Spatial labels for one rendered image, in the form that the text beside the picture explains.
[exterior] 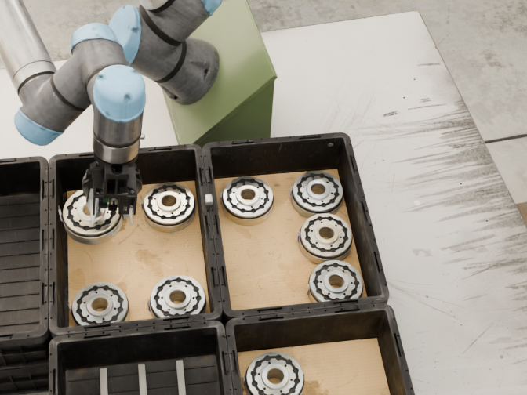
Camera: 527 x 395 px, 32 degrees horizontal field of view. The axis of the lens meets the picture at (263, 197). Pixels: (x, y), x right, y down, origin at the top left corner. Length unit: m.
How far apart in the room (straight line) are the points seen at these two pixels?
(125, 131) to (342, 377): 0.61
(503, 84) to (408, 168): 1.30
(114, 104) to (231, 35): 0.73
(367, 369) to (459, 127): 0.77
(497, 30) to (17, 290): 2.29
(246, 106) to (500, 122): 1.47
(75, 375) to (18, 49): 0.58
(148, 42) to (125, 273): 0.48
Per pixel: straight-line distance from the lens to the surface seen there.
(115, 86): 1.38
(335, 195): 1.87
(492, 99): 3.34
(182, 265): 1.80
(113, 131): 1.41
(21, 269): 1.83
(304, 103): 2.24
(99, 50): 1.46
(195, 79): 2.02
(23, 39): 1.59
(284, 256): 1.81
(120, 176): 1.48
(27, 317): 1.78
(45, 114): 1.51
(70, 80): 1.48
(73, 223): 1.65
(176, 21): 1.91
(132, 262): 1.81
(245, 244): 1.83
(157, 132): 2.17
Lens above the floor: 2.35
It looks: 53 degrees down
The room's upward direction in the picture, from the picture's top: 4 degrees clockwise
